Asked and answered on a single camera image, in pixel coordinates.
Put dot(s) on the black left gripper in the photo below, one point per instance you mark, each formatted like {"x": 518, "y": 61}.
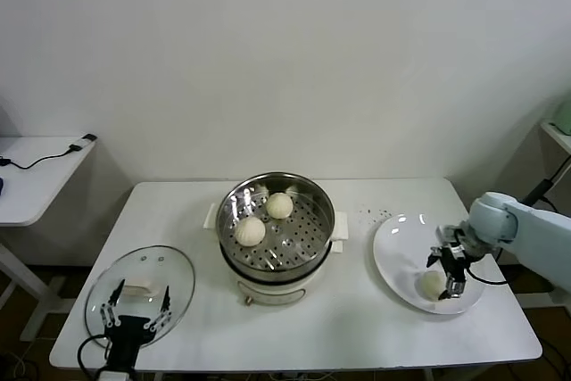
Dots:
{"x": 127, "y": 336}

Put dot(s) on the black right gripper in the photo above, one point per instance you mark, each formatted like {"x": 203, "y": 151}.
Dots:
{"x": 464, "y": 250}

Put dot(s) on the white steamed baozi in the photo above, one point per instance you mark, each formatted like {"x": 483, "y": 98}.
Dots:
{"x": 250, "y": 231}
{"x": 429, "y": 285}
{"x": 279, "y": 205}

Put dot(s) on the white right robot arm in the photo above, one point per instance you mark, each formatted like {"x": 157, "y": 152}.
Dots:
{"x": 535, "y": 225}

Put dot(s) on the steel steamer pot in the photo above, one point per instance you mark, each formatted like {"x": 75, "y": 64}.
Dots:
{"x": 267, "y": 289}

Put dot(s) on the stainless steel steamer basket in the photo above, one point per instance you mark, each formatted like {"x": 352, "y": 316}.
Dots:
{"x": 312, "y": 220}

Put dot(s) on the white round plate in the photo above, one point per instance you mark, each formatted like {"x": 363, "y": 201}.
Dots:
{"x": 397, "y": 256}

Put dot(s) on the dark crumb specks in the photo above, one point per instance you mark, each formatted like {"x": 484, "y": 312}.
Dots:
{"x": 361, "y": 211}

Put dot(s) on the white side table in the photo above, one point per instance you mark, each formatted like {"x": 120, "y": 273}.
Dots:
{"x": 40, "y": 184}

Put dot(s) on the white shelf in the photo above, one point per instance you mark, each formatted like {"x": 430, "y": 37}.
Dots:
{"x": 560, "y": 135}

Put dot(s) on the small black device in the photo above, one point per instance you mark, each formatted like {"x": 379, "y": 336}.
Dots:
{"x": 89, "y": 137}

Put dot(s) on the dark blue object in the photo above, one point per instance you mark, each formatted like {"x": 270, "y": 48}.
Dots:
{"x": 2, "y": 187}

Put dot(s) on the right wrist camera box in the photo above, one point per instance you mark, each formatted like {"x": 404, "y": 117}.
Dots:
{"x": 450, "y": 234}

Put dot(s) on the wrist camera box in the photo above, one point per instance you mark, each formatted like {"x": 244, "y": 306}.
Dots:
{"x": 116, "y": 375}
{"x": 450, "y": 234}

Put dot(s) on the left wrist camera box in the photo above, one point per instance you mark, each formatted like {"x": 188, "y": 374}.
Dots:
{"x": 116, "y": 375}

